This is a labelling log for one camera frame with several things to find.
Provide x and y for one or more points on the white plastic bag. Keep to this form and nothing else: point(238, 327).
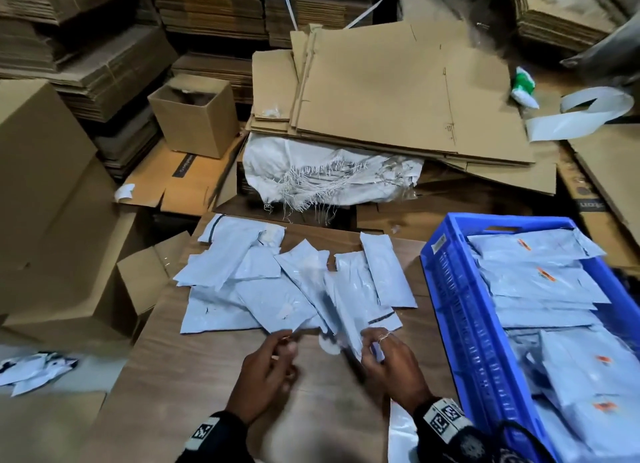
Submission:
point(402, 435)

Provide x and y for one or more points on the printed flat cardboard carton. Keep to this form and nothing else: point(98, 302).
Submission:
point(605, 188)

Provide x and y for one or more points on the large cardboard box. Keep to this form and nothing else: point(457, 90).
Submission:
point(45, 203)

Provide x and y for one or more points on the green and white packet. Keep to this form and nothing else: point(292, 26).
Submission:
point(523, 87)

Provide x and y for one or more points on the person's left fingers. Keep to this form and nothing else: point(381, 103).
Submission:
point(286, 347)

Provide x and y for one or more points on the round white sticker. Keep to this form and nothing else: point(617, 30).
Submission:
point(328, 346)

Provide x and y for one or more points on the bundle of folded cartons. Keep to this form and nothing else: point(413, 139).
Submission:
point(560, 13)

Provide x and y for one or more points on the flat cardboard with black label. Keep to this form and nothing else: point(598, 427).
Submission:
point(175, 178)

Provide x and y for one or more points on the white mailer packet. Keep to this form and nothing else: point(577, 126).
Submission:
point(350, 313)

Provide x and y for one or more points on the wide white paper strip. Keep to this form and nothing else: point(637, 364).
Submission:
point(570, 120)

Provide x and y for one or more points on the right wrist marker band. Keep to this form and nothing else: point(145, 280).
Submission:
point(446, 414)

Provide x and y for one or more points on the blue plastic crate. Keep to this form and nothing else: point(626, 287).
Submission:
point(465, 337)

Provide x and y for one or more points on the pile of white mailer bags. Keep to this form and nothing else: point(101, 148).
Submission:
point(240, 283)

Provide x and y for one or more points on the person's right forearm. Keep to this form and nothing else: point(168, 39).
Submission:
point(465, 445)

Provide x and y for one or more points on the person's left forearm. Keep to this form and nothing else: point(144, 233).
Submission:
point(215, 440)

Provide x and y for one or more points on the heap of labelled white parcels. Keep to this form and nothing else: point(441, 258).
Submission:
point(555, 303)

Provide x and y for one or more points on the person's left hand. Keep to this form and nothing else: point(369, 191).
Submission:
point(257, 377)

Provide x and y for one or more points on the bundles of stacked cardboard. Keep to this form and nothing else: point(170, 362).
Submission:
point(100, 53)

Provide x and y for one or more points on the small open cardboard box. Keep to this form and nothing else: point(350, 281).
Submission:
point(197, 120)

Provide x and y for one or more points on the person's right hand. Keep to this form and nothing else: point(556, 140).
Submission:
point(397, 372)

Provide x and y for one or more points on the left wrist marker band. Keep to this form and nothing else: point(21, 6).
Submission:
point(202, 433)

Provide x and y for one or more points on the wrist marker band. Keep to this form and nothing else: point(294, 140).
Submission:
point(446, 414)
point(202, 433)

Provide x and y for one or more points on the white woven sack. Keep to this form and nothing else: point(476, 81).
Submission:
point(320, 170)

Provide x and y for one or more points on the small white paper scrap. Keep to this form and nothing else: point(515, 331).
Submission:
point(124, 192)

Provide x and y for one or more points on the person's right fingers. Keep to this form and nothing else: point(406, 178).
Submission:
point(377, 347)

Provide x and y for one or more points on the grey plastic sack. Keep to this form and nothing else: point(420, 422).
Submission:
point(607, 53)

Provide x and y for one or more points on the stack of flattened cardboard sheets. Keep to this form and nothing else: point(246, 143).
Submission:
point(390, 93)

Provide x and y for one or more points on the crumpled white papers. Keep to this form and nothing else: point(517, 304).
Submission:
point(30, 372)

